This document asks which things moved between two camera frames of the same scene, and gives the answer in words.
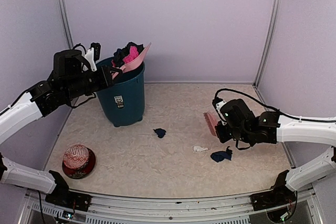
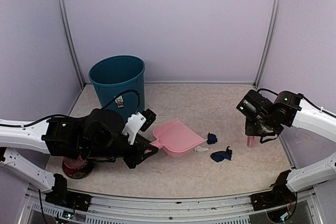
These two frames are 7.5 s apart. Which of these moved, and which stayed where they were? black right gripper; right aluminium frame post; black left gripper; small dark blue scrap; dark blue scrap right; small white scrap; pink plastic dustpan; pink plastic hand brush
Moved: pink plastic hand brush; black right gripper; black left gripper; small dark blue scrap; pink plastic dustpan
Stayed: dark blue scrap right; right aluminium frame post; small white scrap
